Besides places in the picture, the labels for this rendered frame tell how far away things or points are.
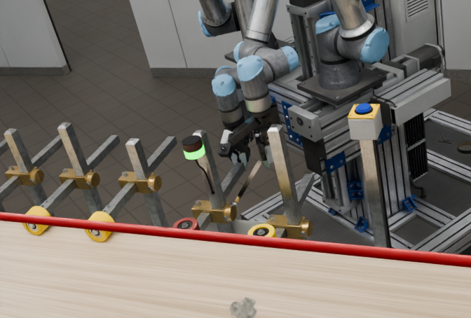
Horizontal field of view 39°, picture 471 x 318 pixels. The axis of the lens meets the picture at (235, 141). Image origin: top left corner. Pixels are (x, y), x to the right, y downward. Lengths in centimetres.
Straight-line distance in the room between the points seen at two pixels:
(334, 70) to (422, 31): 55
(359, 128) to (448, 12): 268
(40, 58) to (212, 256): 460
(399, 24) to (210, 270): 126
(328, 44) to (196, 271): 87
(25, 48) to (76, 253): 441
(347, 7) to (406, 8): 58
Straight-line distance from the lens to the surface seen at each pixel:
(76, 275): 200
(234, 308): 169
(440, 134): 357
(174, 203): 381
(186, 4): 506
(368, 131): 173
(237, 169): 229
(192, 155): 193
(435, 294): 165
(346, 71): 227
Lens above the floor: 205
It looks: 29 degrees down
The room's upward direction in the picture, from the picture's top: 14 degrees counter-clockwise
